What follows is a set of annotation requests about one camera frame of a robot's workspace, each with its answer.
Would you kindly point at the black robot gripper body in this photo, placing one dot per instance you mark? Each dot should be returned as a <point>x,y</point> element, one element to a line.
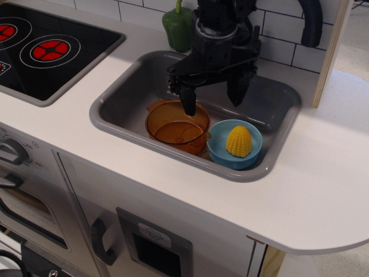
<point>215,57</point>

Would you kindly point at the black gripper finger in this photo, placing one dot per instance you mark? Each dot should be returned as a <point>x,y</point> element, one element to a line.
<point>188,98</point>
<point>237,87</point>

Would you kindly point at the yellow toy corn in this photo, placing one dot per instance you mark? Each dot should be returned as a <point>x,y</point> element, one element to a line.
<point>239,142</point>

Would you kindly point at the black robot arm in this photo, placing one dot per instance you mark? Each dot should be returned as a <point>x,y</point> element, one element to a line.
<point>217,15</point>

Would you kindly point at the blue bowl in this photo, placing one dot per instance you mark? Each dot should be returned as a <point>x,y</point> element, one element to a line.
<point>216,144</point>

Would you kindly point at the grey sink basin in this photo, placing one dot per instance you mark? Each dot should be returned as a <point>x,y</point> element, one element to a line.
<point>269,105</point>

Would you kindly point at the orange transparent pot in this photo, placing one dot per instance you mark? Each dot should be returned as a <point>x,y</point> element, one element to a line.
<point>168,123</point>

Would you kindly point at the green toy bell pepper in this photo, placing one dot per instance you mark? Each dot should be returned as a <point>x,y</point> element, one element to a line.
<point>177,24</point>

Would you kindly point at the dark grey faucet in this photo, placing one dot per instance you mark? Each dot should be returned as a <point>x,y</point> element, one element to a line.
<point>283,27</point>

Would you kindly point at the wooden side panel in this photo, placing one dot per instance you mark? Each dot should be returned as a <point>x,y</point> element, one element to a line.
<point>340,23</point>

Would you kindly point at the black toy stovetop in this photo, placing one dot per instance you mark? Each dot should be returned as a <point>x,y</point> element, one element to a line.
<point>44,55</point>

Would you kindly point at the grey dispenser panel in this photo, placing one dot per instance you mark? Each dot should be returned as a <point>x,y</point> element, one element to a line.
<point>155,247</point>

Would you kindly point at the grey oven knob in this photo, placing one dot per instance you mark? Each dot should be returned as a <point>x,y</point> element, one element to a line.
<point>13,152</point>

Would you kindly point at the oven door with window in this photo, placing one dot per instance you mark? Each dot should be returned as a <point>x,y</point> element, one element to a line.
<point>41,212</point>

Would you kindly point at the black cabinet door handle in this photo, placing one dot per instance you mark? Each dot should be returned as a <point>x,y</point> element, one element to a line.
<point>98,230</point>

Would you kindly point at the grey oven door handle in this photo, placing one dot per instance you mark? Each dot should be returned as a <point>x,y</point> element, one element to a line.
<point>11,182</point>

